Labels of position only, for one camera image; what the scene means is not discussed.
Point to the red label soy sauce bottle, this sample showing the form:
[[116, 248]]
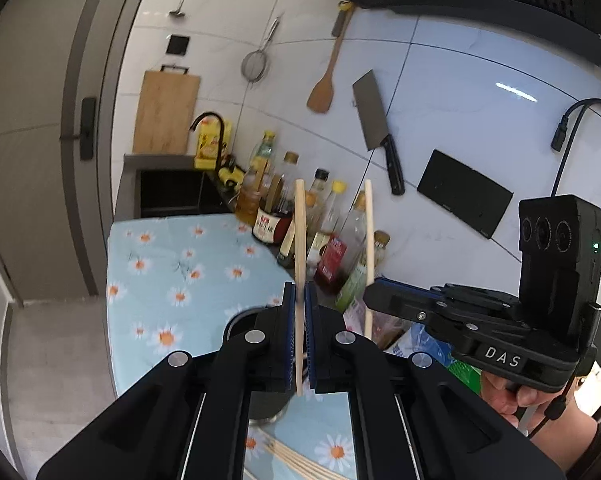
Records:
[[270, 225]]

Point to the floral light blue tablecloth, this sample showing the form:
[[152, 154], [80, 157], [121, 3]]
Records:
[[180, 270]]

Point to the grey door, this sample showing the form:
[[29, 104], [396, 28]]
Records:
[[30, 135]]

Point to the black metal cup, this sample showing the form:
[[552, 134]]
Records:
[[240, 322]]

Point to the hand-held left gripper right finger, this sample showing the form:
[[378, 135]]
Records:
[[311, 340]]

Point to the yellow capped clear bottle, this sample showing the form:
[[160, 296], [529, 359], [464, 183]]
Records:
[[330, 215]]

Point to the blue packet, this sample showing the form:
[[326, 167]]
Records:
[[425, 342]]

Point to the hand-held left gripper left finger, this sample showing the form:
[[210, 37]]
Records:
[[288, 340]]

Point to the wooden cutting board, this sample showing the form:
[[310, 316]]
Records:
[[165, 115]]

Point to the dark kitchen sink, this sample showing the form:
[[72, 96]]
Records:
[[170, 192]]

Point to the green packet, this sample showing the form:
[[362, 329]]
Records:
[[468, 375]]

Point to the black wall switch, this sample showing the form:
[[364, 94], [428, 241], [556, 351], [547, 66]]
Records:
[[178, 44]]

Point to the black capped bottle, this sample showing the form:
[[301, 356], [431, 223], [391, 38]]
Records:
[[321, 175]]

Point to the single wooden chopstick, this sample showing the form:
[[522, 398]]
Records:
[[300, 240], [369, 230]]

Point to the green label oil bottle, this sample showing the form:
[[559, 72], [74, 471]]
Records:
[[353, 285]]

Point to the large yellow oil bottle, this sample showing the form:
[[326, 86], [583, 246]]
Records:
[[209, 142]]

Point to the steel mesh strainer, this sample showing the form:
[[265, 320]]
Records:
[[255, 66]]

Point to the black faucet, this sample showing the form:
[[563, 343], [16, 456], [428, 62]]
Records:
[[208, 115]]

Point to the bunch of wooden chopsticks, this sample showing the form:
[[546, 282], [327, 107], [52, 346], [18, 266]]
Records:
[[305, 465]]

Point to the person's right hand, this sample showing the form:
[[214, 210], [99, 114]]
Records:
[[505, 400]]

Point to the pink food packet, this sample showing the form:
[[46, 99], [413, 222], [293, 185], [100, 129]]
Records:
[[385, 327]]

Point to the amber oil jar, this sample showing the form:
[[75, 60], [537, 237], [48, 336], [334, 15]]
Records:
[[247, 202]]

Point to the wooden spatula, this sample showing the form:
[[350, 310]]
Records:
[[322, 95]]

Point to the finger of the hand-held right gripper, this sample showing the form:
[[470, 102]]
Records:
[[475, 300], [405, 305]]

